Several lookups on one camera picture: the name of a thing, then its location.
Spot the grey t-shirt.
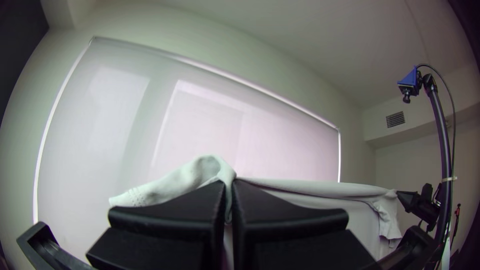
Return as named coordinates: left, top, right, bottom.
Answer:
left=108, top=154, right=404, bottom=270

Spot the black cable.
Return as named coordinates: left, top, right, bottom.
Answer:
left=416, top=63, right=458, bottom=241

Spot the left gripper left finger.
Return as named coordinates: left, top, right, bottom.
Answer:
left=86, top=179, right=227, bottom=270

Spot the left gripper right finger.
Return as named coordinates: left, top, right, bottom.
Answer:
left=231, top=178, right=380, bottom=270

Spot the blue overhead camera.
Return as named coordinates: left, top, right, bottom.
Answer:
left=397, top=66, right=423, bottom=104

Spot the black camera pole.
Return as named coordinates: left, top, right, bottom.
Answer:
left=422, top=73, right=453, bottom=245

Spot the white window blind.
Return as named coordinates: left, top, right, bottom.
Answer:
left=32, top=35, right=343, bottom=226

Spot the wall air vent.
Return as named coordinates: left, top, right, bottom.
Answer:
left=385, top=110, right=406, bottom=129

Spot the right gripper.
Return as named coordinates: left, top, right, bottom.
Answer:
left=396, top=182, right=440, bottom=233

